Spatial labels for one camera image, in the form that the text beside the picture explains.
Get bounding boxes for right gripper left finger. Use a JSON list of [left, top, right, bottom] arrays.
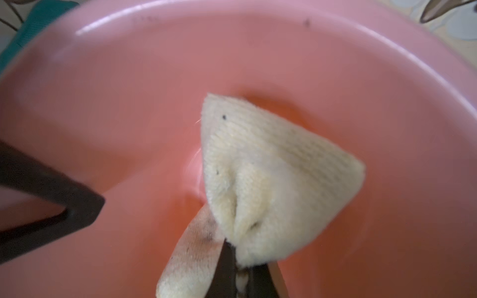
[[205, 240, 237, 298]]

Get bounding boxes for green tool case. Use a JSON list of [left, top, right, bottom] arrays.
[[1, 1, 80, 73]]

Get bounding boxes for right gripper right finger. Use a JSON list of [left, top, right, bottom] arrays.
[[245, 264, 279, 298]]

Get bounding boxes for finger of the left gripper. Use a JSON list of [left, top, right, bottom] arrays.
[[1, 142, 106, 264]]

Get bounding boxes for beige cleaning cloth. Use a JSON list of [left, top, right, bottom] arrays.
[[156, 94, 365, 298]]

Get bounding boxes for pink plastic bucket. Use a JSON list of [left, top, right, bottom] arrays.
[[1, 1, 477, 298]]

